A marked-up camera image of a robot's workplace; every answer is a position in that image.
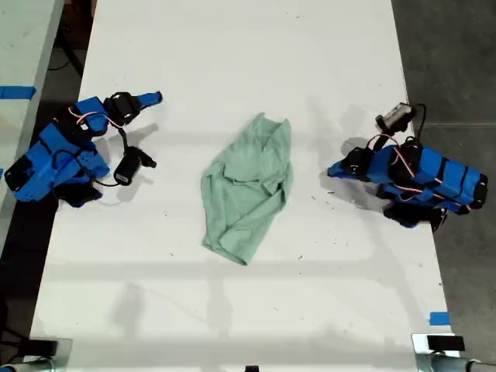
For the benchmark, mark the metal table clamp plate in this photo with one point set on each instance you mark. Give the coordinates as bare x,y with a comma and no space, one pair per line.
419,356
65,354

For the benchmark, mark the pale green t-shirt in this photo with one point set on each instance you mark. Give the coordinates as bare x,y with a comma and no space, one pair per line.
246,186

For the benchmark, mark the black camera stalk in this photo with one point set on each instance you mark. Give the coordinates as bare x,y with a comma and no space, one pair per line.
381,140
125,138

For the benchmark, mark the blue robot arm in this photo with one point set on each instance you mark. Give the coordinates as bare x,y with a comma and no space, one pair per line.
445,178
50,145

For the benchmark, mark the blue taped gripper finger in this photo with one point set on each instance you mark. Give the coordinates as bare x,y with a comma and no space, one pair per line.
150,104
339,167
149,97
348,175

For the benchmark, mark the long blue tape strip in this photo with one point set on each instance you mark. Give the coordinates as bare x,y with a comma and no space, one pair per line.
17,93

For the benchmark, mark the square blue tape piece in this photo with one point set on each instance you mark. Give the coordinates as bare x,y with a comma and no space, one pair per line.
439,318

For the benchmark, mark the grey metal pipe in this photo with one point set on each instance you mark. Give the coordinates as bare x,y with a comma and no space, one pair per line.
27,366
457,365

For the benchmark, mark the white side table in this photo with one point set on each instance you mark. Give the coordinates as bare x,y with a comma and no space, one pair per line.
23,42

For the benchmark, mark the grey black camera box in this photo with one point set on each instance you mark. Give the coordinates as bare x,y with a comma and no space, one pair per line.
397,115

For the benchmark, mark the black clamp block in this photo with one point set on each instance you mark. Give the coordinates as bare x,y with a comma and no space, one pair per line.
445,343
42,347

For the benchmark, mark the small black box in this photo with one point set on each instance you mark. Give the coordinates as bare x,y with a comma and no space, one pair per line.
252,369

